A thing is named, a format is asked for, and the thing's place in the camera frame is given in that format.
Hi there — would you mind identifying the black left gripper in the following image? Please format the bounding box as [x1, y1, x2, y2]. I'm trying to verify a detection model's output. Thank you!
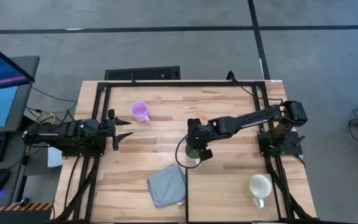
[98, 108, 134, 152]

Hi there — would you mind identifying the green cup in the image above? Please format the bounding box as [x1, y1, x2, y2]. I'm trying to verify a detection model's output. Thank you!
[185, 144, 202, 167]

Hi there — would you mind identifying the pink plastic cup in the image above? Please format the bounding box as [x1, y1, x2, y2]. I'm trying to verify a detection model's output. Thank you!
[131, 101, 152, 124]

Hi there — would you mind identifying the large cream white mug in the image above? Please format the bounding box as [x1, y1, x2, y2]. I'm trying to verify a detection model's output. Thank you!
[247, 174, 273, 209]

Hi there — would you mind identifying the black ventilated computer case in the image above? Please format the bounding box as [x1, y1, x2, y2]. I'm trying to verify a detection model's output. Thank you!
[104, 65, 181, 81]

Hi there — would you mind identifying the grey knitted cloth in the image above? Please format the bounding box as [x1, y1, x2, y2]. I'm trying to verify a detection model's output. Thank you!
[147, 164, 186, 208]

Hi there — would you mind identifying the yellow black hazard strip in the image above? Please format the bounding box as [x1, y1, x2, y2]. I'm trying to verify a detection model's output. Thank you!
[0, 202, 53, 213]

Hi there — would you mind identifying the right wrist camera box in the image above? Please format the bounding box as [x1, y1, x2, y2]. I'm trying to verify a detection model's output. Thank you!
[199, 148, 214, 161]

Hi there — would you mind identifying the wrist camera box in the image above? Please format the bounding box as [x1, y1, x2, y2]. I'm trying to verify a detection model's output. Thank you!
[79, 119, 101, 135]
[199, 148, 214, 161]

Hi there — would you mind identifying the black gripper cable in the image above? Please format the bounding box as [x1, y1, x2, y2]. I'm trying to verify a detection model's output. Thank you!
[175, 133, 198, 169]

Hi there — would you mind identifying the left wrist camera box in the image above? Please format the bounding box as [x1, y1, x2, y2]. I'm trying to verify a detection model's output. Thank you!
[79, 119, 101, 135]

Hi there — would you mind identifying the black aluminium table frame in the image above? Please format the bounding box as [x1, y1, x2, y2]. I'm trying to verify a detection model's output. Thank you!
[54, 80, 316, 224]

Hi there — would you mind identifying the black vertical frame post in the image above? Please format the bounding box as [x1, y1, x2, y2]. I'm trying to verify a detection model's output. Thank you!
[185, 166, 190, 223]

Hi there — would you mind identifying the black table cable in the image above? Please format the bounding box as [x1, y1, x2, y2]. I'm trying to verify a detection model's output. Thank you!
[227, 70, 284, 105]

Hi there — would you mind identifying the black cable bundle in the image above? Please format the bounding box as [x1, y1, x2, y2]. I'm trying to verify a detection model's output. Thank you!
[57, 155, 99, 222]
[265, 155, 314, 222]

